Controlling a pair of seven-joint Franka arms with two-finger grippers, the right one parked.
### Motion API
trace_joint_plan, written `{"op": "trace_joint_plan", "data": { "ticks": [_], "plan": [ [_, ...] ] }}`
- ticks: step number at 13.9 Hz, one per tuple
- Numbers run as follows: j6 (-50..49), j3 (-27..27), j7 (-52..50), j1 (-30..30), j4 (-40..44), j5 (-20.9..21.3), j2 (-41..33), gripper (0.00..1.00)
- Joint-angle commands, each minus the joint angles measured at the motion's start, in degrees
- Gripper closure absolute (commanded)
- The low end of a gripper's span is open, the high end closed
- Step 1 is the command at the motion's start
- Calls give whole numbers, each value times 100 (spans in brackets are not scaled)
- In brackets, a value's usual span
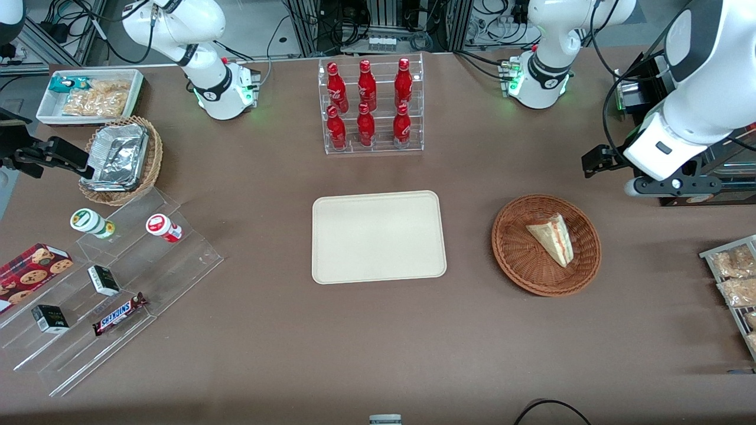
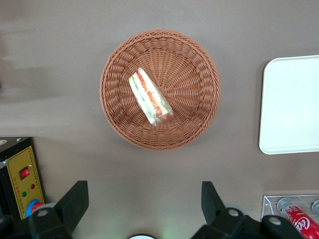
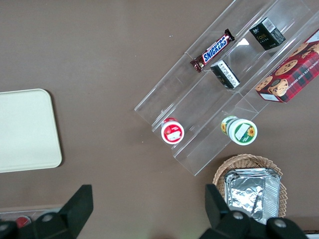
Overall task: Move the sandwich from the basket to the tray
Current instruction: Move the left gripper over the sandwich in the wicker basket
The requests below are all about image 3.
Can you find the clear acrylic bottle rack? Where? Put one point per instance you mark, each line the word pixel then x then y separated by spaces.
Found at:
pixel 37 211

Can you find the small black carton box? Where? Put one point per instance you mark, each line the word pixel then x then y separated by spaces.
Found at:
pixel 265 37
pixel 224 74

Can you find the Snickers chocolate bar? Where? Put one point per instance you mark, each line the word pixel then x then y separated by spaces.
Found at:
pixel 214 51

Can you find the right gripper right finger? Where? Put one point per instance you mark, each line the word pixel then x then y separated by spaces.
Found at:
pixel 219 214

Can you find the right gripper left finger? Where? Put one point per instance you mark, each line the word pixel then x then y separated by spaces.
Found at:
pixel 74 211

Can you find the cream rectangular plastic tray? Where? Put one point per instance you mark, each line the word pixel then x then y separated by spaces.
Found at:
pixel 25 129

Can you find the light woven wicker basket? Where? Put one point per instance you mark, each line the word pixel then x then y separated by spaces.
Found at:
pixel 249 160

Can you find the white rectangular plastic bin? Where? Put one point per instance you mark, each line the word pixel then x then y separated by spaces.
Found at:
pixel 313 232

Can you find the aluminium foil food tray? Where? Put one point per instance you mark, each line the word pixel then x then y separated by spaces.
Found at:
pixel 246 194

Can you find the red tartan cookie box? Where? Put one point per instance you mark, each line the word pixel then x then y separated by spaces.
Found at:
pixel 291 74

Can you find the clear acrylic stepped display stand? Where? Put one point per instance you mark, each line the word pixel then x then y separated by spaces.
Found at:
pixel 174 99

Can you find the green sunflower lidded cup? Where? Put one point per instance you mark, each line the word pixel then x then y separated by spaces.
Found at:
pixel 243 132

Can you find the red lidded yogurt cup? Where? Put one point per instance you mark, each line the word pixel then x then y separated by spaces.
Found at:
pixel 172 133

